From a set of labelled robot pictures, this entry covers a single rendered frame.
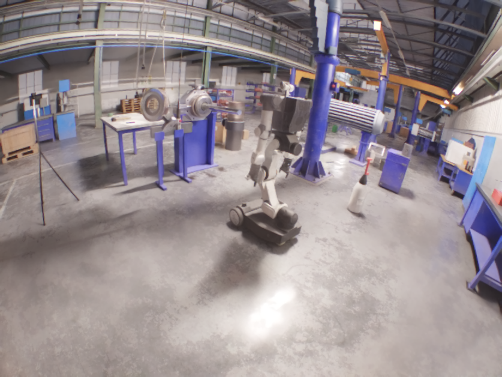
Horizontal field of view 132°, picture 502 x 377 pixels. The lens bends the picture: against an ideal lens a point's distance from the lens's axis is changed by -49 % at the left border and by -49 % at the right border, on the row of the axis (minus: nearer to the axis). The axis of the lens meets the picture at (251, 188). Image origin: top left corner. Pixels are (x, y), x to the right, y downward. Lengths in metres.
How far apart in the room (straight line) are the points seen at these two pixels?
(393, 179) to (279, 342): 3.69
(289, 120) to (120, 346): 2.06
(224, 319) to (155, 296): 0.54
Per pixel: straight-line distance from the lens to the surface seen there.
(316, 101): 3.77
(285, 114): 1.82
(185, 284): 1.79
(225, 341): 1.52
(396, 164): 4.44
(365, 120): 5.46
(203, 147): 3.86
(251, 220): 2.19
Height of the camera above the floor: 1.40
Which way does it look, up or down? 26 degrees down
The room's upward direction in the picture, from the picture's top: 6 degrees clockwise
